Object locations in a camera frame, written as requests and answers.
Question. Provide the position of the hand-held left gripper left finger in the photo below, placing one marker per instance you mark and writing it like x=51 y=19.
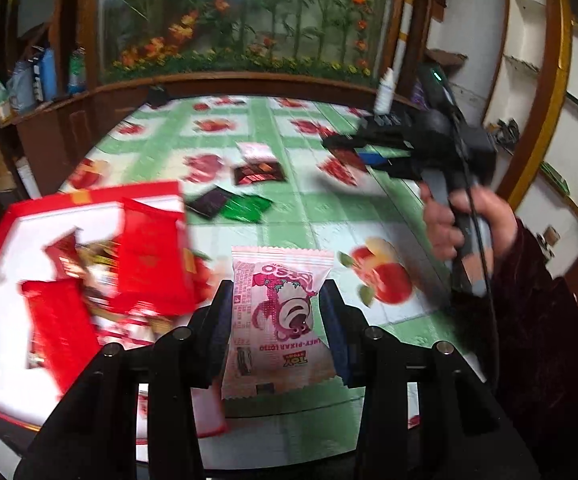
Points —
x=214 y=330

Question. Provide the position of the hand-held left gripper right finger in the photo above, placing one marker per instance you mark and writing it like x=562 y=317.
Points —
x=341 y=342

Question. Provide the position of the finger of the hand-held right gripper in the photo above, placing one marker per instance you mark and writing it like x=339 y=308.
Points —
x=349 y=141
x=374 y=158

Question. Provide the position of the pink bear print snack packet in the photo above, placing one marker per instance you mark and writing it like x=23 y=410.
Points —
x=279 y=310

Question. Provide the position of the red white patterned snack packet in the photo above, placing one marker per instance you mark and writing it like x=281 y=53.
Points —
x=124 y=330

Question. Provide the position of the small pale pink snack packet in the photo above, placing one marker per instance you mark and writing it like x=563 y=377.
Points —
x=255 y=150

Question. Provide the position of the dark brown snack packet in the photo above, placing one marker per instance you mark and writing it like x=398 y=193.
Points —
x=259 y=172

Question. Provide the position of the large plain red snack packet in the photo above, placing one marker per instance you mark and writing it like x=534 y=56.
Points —
x=151 y=255

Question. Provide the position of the green snack packet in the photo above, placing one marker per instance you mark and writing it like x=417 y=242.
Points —
x=246 y=207

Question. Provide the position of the black purple snack packet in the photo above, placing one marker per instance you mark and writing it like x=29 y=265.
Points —
x=209 y=203

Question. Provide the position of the brown gold snack packet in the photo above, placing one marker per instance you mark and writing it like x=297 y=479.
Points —
x=101 y=257

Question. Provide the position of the red foil snack packet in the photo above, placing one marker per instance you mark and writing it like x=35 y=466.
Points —
x=66 y=257

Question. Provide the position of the person's right hand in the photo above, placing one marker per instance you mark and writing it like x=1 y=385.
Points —
x=439 y=230

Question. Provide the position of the white spray bottle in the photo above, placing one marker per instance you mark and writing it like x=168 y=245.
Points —
x=385 y=92

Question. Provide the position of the white gold framed shelf unit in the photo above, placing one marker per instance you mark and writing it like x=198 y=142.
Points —
x=524 y=25

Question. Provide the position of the glass flower display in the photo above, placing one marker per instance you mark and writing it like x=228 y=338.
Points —
x=249 y=20

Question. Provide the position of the small black box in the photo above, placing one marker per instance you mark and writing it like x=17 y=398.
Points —
x=158 y=95

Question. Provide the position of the green label water bottle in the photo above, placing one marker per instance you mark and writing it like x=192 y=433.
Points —
x=75 y=71

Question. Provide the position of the dark thermos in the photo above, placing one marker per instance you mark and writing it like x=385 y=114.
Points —
x=36 y=80

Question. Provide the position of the brown wall shelf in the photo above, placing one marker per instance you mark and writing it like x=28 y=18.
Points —
x=446 y=57

